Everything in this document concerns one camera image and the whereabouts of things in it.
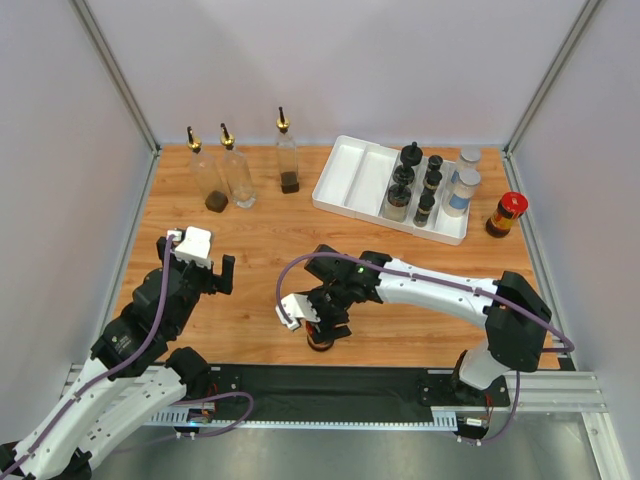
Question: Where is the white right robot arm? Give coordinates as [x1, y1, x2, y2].
[278, 244, 551, 405]

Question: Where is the aluminium frame post left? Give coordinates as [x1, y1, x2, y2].
[68, 0, 162, 151]

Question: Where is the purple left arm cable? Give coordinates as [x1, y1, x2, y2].
[0, 234, 256, 476]

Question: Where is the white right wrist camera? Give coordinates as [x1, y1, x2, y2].
[275, 293, 320, 331]

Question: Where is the silver-lid salt shaker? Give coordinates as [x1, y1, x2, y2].
[443, 168, 481, 218]
[454, 147, 482, 174]

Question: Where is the small dark spice jar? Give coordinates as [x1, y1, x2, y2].
[423, 170, 443, 196]

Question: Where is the oil bottle with dark sauce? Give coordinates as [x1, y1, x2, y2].
[186, 126, 229, 213]

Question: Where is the aluminium frame post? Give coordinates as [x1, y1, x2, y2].
[68, 0, 162, 151]
[505, 0, 606, 154]

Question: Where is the tall bottle with dark sauce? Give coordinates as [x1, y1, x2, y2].
[276, 106, 299, 194]

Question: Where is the small black-cap spice jar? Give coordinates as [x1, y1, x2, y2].
[413, 193, 435, 228]

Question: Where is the glass jar with brown lumps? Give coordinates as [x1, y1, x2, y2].
[392, 165, 415, 186]

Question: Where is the glass jar with white granules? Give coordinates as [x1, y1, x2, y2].
[382, 184, 411, 222]

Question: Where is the aluminium frame post right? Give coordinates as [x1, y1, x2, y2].
[505, 0, 606, 154]

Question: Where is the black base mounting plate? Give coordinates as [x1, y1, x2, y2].
[211, 365, 511, 424]

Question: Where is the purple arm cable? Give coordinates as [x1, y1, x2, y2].
[0, 234, 256, 476]
[275, 252, 576, 446]

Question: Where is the black-lid glass condiment jar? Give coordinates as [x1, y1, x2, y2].
[400, 141, 423, 168]

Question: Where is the silver-top pepper grinder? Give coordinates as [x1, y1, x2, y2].
[427, 155, 444, 173]

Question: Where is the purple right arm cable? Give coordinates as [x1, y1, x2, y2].
[275, 252, 576, 446]

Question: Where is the white divided organizer tray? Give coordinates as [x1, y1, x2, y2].
[312, 135, 469, 246]

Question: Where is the clear empty oil bottle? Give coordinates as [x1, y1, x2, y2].
[220, 123, 256, 209]

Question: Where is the red-lid sauce jar front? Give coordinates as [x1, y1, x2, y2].
[305, 322, 335, 352]

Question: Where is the red-lid sauce bottle right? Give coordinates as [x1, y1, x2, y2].
[485, 191, 529, 238]

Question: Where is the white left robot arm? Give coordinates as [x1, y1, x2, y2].
[1, 255, 235, 479]

